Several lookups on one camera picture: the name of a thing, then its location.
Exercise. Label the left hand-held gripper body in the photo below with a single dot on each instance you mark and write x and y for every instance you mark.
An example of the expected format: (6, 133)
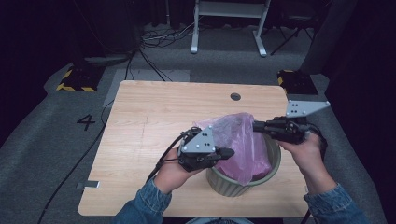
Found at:
(199, 146)

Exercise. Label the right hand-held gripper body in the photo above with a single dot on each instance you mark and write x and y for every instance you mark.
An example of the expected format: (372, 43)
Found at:
(292, 127)

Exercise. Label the pink plastic bag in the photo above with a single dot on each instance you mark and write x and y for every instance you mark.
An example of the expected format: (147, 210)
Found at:
(246, 146)

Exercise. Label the green plastic bin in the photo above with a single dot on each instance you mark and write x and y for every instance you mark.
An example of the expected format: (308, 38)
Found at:
(230, 188)

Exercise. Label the person's right hand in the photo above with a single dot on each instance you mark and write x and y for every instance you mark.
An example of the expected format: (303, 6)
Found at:
(308, 155)

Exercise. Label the person's left hand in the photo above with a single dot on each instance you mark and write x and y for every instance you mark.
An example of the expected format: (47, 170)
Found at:
(171, 177)

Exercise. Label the dark round table grommet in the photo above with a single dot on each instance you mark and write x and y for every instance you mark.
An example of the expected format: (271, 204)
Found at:
(235, 96)

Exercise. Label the person's lap in jeans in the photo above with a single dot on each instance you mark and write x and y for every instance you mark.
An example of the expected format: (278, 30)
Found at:
(218, 221)

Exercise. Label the black tripod stand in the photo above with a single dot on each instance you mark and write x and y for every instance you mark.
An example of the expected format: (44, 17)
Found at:
(292, 34)

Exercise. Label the grey curtain column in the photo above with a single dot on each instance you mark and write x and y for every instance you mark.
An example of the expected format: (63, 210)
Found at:
(327, 37)

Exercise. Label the grey tape strip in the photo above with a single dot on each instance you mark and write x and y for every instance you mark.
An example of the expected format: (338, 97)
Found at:
(88, 184)

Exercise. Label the white metal desk frame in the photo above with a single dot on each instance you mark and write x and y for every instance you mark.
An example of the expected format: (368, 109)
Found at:
(229, 9)

